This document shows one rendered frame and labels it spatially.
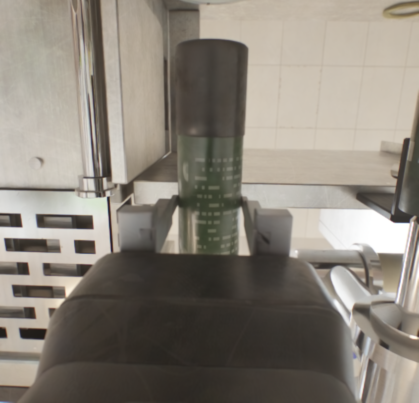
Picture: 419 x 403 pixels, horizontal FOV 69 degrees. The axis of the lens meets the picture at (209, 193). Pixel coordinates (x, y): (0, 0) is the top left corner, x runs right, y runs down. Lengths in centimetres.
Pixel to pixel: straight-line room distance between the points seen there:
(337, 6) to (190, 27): 18
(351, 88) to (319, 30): 32
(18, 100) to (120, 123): 7
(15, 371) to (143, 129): 21
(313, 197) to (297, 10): 27
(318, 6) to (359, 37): 136
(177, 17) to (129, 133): 26
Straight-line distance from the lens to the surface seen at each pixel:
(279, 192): 25
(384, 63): 183
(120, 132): 20
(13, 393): 34
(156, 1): 37
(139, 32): 25
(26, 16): 24
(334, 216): 49
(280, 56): 167
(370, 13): 49
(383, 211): 23
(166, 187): 25
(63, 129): 23
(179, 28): 44
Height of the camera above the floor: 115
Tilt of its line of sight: 14 degrees up
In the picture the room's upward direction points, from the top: 179 degrees counter-clockwise
